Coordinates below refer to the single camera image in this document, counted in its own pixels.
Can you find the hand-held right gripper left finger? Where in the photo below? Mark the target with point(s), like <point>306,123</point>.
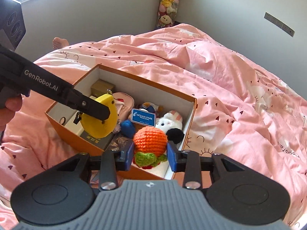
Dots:
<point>128,155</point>

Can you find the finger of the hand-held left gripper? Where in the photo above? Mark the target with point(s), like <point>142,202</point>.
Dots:
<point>91,106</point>

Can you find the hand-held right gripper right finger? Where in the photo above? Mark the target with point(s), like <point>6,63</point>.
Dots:
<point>171,157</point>

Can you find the small brown patterned box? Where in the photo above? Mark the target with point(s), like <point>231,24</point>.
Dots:
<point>120,142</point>

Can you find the small gold box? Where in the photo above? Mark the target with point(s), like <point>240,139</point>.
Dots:
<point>100,87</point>

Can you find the orange crochet fruit charm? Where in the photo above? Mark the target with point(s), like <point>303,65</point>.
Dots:
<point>150,139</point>

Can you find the brown plush toy blue outfit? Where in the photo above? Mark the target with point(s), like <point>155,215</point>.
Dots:
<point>127,128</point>

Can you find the long white box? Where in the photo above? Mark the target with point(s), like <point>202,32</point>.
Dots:
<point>72,128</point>

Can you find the white plush rabbit black ear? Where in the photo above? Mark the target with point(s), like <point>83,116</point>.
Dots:
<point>168,124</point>

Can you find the pink pouch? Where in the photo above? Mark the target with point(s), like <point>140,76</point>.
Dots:
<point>124,105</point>

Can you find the dark grey box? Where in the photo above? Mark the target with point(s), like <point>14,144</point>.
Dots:
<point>96,141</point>

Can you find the orange cardboard box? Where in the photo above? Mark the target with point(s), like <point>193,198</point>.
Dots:
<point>72,137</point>

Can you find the blue square tag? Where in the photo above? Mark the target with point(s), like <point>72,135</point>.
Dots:
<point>143,117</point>

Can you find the person's left hand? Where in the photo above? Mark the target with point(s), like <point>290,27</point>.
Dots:
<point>10,109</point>

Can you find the person's foot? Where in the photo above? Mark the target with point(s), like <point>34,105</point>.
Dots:
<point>60,43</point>

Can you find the pink printed blanket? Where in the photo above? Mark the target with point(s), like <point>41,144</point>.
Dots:
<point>239,88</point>

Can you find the tube of plush toys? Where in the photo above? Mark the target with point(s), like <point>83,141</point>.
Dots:
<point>169,2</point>

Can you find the grey wall socket strip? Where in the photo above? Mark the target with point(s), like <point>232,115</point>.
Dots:
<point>279,24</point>

